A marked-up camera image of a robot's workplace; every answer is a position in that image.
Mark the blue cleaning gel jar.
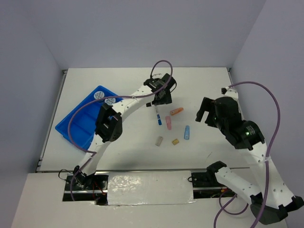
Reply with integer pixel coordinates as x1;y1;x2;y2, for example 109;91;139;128
94;91;105;100

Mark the grey eraser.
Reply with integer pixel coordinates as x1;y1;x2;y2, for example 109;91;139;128
155;136;163;146

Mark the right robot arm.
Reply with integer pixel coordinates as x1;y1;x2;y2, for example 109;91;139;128
195;87;304;225

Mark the small tan eraser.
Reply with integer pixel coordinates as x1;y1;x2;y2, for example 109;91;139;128
172;139;179;145

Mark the light blue correction tape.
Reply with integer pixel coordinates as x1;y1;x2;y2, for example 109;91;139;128
184;125;190;140

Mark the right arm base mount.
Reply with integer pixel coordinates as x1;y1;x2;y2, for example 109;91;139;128
187;171;235;199

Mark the blue white whiteboard marker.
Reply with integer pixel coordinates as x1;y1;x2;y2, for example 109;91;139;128
154;105;162;125

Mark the silver foil sheet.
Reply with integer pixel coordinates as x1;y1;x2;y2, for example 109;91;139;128
107;171;195;206

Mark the orange correction tape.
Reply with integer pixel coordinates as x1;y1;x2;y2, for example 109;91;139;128
170;107;184;116

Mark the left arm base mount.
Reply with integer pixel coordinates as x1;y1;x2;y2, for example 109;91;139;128
58;169;109;206

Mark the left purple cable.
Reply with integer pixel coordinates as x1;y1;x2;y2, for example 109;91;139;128
67;60;174;201

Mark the pink correction tape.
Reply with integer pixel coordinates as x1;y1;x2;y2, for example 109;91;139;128
165;116;171;130

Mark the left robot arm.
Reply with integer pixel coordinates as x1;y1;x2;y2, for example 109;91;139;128
71;74;176;190

